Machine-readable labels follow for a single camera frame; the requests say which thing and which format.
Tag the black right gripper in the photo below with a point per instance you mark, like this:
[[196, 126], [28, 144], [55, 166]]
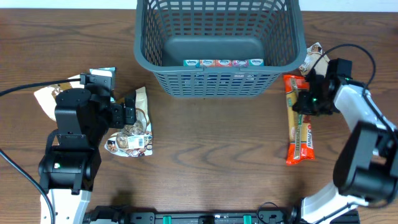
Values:
[[303, 106]]

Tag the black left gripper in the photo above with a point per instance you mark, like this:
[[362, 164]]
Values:
[[117, 119]]

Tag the orange spaghetti packet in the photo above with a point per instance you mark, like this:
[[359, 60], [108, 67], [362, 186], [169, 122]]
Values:
[[300, 129]]

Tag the blue tissue multipack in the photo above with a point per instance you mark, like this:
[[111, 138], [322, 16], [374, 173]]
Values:
[[198, 66]]

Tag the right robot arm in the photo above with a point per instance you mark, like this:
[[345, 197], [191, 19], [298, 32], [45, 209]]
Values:
[[365, 173]]

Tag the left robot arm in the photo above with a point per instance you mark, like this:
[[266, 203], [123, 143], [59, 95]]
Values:
[[72, 157]]

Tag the cookie bag with barcode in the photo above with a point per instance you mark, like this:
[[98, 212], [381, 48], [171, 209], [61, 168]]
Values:
[[134, 140]]

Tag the teal snack packet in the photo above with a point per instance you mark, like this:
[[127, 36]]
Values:
[[112, 83]]

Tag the white brown snack bag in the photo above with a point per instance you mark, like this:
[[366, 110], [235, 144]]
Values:
[[314, 52]]

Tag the brown white coffee bag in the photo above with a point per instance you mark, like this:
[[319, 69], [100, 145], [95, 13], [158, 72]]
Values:
[[46, 96]]

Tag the grey plastic basket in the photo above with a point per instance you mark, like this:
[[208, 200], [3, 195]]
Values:
[[171, 31]]

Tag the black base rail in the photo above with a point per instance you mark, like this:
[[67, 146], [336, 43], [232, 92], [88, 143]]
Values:
[[267, 213]]

